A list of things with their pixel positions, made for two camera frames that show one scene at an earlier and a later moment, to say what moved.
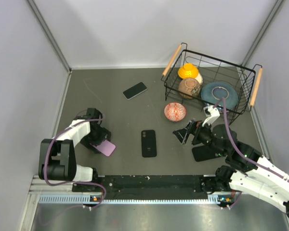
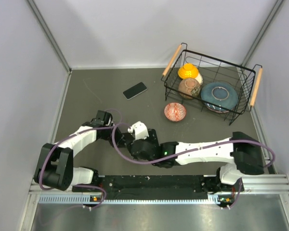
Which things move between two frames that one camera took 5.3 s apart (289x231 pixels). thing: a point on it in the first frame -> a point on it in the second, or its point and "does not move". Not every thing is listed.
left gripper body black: (100, 134) -> (118, 137)
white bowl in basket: (200, 78) does not move
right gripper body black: (202, 134) -> (151, 138)
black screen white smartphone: (135, 90) does not move
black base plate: (153, 185) does not move
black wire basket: (221, 90) does not move
